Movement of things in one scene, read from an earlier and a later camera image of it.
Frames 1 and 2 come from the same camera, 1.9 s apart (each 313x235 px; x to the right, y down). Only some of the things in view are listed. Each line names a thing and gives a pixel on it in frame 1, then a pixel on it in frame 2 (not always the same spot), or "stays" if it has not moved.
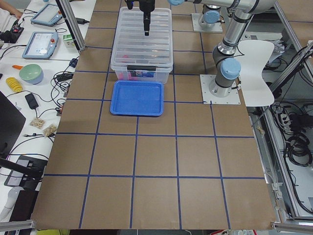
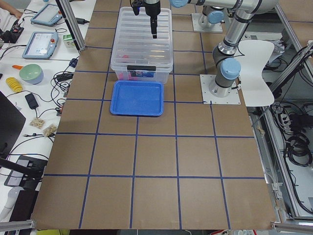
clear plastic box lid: x=132 y=47 stays
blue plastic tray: x=137 y=98 stays
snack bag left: x=37 y=123 stays
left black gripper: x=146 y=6 to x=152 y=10
